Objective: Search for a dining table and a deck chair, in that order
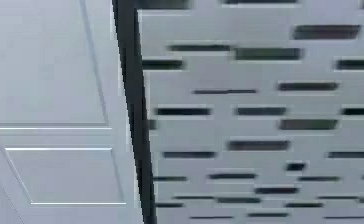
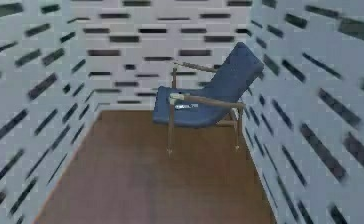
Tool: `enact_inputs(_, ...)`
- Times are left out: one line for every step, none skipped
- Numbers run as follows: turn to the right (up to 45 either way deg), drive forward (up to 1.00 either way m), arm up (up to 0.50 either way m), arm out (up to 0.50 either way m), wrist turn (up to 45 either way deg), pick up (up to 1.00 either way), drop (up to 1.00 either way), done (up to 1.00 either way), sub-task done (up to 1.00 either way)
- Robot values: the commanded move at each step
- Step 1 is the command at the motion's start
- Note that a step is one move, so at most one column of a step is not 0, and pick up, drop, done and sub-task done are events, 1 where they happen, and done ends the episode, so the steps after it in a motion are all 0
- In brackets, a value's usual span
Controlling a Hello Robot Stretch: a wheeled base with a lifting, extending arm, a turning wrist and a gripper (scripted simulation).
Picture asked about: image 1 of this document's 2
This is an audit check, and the white panelled room door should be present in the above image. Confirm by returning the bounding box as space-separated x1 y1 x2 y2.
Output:
0 0 145 224

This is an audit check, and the white slotted screen panel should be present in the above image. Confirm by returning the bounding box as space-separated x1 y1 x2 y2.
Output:
135 0 364 224

